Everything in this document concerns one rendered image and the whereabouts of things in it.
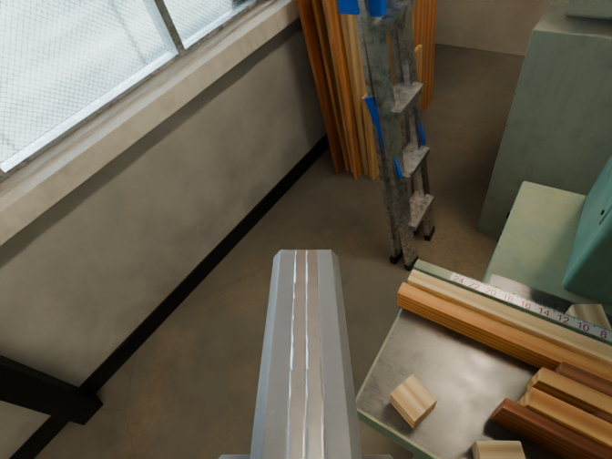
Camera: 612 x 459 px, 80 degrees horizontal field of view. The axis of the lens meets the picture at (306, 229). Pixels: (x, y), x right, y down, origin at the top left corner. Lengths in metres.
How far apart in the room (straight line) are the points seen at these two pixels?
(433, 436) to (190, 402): 1.22
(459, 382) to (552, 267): 0.32
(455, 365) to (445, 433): 0.08
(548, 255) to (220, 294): 1.34
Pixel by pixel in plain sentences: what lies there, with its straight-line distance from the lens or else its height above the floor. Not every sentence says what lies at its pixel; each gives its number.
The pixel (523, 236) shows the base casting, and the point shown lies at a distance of 0.79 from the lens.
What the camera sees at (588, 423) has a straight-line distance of 0.48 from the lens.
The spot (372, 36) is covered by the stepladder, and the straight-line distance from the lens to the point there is 1.03.
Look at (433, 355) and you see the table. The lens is 0.54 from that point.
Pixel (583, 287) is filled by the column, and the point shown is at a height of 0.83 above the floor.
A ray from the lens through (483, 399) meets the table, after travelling 0.54.
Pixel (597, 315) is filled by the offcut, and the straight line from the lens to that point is 0.69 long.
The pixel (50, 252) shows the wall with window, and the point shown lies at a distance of 1.41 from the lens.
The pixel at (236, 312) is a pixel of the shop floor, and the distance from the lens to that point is 1.68.
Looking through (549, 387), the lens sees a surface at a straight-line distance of 0.51.
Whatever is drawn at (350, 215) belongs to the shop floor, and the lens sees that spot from 1.84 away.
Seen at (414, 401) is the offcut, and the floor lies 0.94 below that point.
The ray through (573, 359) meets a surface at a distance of 0.54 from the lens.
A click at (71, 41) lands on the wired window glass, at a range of 1.35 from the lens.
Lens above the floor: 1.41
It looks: 51 degrees down
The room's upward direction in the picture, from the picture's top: 17 degrees counter-clockwise
